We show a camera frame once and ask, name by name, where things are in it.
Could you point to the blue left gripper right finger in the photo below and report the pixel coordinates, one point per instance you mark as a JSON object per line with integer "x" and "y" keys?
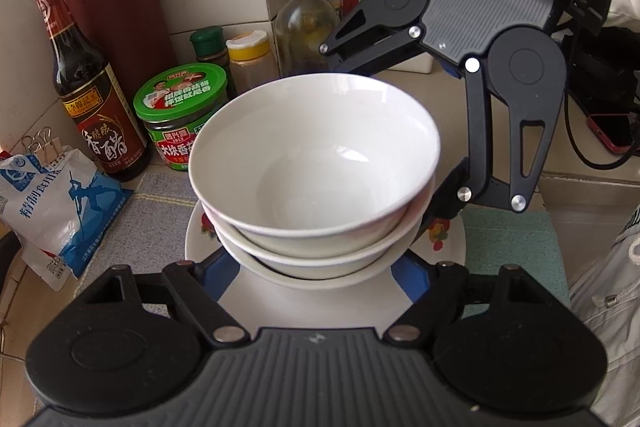
{"x": 413, "y": 275}

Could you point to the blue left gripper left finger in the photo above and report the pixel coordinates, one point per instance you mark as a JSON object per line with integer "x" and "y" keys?
{"x": 216, "y": 273}

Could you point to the white bowl pink flowers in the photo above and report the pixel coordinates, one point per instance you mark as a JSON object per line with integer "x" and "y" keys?
{"x": 324, "y": 279}
{"x": 309, "y": 253}
{"x": 315, "y": 157}

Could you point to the grey checked table cloth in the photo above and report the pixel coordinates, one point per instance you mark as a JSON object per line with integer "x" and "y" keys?
{"x": 126, "y": 343}

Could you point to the dark vinegar bottle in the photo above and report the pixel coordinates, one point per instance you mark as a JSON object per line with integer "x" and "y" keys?
{"x": 85, "y": 83}

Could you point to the white blue salt bag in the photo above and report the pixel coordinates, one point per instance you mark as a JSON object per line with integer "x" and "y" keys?
{"x": 59, "y": 211}

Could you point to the green lid sauce jar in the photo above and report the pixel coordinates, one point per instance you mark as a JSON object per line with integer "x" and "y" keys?
{"x": 174, "y": 106}

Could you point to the red smartphone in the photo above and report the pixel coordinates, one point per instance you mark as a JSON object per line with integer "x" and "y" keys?
{"x": 617, "y": 132}

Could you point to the clear bottle red cap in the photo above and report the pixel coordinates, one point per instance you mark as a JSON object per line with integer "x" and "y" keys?
{"x": 300, "y": 29}

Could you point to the metal binder clips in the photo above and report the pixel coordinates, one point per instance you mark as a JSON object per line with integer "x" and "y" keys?
{"x": 46, "y": 147}

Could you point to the yellow lid spice jar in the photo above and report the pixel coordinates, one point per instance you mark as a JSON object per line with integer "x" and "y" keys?
{"x": 252, "y": 62}

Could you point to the green lid spice jar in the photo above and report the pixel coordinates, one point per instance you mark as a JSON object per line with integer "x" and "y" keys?
{"x": 210, "y": 47}

